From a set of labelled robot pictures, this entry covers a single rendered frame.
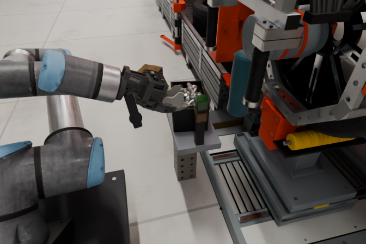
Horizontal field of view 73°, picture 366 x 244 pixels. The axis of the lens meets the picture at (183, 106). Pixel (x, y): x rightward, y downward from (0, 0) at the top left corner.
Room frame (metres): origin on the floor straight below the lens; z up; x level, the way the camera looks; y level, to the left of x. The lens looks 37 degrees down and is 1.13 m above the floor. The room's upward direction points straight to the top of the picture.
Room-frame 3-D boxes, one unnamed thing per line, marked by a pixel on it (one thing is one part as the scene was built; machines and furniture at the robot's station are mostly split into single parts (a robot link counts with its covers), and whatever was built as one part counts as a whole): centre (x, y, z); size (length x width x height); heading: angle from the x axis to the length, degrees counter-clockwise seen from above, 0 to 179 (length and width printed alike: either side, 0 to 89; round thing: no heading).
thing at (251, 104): (0.52, -0.17, 0.83); 0.04 x 0.04 x 0.16
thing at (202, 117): (0.67, -0.06, 0.59); 0.04 x 0.04 x 0.04; 13
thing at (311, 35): (0.72, -0.30, 0.85); 0.21 x 0.14 x 0.14; 103
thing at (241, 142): (0.82, -0.52, 0.13); 0.50 x 0.36 x 0.10; 13
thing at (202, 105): (0.67, -0.06, 0.64); 0.04 x 0.04 x 0.04; 13
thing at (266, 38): (0.52, -0.20, 0.93); 0.09 x 0.05 x 0.05; 103
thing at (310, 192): (0.77, -0.53, 0.32); 0.40 x 0.30 x 0.28; 13
